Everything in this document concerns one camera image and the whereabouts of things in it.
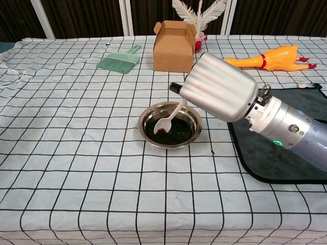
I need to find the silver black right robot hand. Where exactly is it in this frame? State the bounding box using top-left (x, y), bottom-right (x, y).
top-left (170, 52), bottom-right (259, 123)

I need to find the white plastic spoon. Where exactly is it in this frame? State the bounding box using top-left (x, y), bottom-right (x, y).
top-left (154, 99), bottom-right (187, 134)

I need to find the steel bowl with dark liquid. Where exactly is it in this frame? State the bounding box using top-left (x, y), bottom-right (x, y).
top-left (138, 102), bottom-right (203, 150)

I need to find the dark grey cloth mat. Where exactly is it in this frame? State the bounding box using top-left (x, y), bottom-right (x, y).
top-left (227, 83), bottom-right (327, 184)

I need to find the green hand brush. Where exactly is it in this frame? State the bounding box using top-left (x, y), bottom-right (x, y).
top-left (96, 44), bottom-right (142, 75)

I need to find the brown cardboard gable box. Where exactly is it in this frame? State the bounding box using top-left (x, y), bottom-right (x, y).
top-left (153, 20), bottom-right (197, 74)

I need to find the yellow rubber chicken toy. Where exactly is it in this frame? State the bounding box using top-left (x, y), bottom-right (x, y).
top-left (224, 44), bottom-right (317, 71)

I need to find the white feather shuttlecock red base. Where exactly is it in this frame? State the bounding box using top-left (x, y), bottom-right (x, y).
top-left (172, 0), bottom-right (227, 54)

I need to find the white black checked tablecloth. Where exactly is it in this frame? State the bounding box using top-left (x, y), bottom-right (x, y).
top-left (0, 34), bottom-right (327, 245)

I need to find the white frame post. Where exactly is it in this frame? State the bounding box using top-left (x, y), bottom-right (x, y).
top-left (221, 0), bottom-right (237, 36)
top-left (30, 0), bottom-right (56, 39)
top-left (119, 0), bottom-right (135, 36)

